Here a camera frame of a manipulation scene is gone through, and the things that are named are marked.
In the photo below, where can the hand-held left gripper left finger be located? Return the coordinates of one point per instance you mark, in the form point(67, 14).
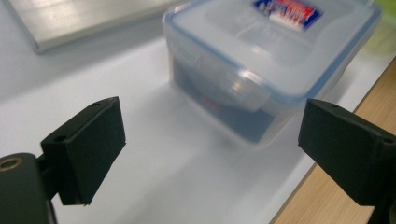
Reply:
point(90, 146)

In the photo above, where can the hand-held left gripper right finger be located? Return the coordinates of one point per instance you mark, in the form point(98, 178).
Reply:
point(345, 152)

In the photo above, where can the clear plastic lidded container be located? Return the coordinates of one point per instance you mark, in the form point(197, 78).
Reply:
point(249, 53)

